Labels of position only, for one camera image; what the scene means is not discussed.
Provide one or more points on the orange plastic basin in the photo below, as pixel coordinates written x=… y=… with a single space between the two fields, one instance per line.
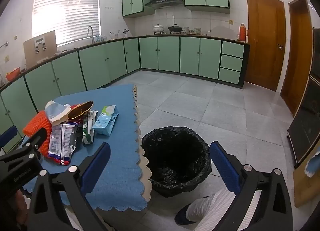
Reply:
x=12 y=75

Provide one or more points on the white cooking pot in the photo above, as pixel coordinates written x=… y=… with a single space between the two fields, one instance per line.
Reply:
x=158 y=28

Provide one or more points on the utensil holder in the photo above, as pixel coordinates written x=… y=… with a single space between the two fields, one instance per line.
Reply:
x=114 y=35

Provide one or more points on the beige scalloped table underlay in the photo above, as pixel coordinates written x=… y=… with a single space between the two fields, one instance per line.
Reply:
x=148 y=183

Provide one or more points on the white plastic salt bag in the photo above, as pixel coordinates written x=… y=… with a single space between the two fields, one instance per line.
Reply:
x=56 y=113

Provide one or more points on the red gold snack bag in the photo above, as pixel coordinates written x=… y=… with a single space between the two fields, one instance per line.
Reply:
x=80 y=111

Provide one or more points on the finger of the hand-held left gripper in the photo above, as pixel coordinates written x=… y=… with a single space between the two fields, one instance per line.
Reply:
x=37 y=138

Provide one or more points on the black range hood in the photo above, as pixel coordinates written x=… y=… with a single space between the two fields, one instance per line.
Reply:
x=163 y=2

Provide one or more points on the black wok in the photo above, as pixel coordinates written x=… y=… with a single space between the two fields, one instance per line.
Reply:
x=175 y=29

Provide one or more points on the metal sink faucet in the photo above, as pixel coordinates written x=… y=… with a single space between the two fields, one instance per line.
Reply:
x=93 y=36

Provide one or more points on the green cabinet drawer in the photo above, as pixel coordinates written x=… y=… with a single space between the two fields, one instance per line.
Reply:
x=231 y=63
x=229 y=75
x=232 y=49

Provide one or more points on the red thermos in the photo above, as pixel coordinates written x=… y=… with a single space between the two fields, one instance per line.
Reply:
x=243 y=32

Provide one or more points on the blue milk carton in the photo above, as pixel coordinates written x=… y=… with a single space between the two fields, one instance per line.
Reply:
x=106 y=122

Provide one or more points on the row of wall hooks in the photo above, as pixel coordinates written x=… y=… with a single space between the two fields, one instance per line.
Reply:
x=109 y=8

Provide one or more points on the light blue fluffy cloth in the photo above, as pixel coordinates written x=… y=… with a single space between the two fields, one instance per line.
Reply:
x=313 y=164

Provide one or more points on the wooden board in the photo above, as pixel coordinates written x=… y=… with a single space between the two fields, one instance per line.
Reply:
x=303 y=191

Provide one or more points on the blue chair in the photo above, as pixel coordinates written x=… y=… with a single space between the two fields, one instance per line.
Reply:
x=7 y=136

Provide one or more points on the brown wooden door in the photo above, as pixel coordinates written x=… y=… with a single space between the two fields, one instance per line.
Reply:
x=262 y=41
x=297 y=58

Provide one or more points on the green white milk carton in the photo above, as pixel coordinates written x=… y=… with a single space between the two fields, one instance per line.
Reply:
x=88 y=131

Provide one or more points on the person's white trouser leg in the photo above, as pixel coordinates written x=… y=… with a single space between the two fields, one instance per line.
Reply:
x=212 y=206

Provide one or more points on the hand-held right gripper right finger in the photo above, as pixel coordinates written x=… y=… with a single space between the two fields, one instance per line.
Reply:
x=225 y=168

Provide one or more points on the trash bin with black bag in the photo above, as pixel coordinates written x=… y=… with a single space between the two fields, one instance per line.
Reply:
x=175 y=156

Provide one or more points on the dark blue shoe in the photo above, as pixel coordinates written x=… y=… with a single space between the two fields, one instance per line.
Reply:
x=182 y=217

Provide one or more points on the orange foam net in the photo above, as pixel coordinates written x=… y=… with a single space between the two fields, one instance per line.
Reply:
x=37 y=122

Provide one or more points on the metal towel rail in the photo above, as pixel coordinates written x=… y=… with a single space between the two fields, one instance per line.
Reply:
x=5 y=44

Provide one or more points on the white window blind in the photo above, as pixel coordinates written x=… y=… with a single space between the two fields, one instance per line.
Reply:
x=67 y=11

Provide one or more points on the green base cabinets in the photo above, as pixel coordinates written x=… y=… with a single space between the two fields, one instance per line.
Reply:
x=165 y=53

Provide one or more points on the blue tablecloth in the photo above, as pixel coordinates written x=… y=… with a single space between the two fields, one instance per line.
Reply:
x=117 y=151

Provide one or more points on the dark glass-front cabinet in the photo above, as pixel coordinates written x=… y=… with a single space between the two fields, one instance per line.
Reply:
x=307 y=121

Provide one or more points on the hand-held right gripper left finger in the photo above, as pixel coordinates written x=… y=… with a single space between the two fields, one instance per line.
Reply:
x=96 y=168

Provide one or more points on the brown cardboard box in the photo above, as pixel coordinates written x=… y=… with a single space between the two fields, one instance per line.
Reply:
x=30 y=56

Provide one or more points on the patterned ceramic jar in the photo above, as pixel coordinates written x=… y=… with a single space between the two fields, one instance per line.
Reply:
x=197 y=31

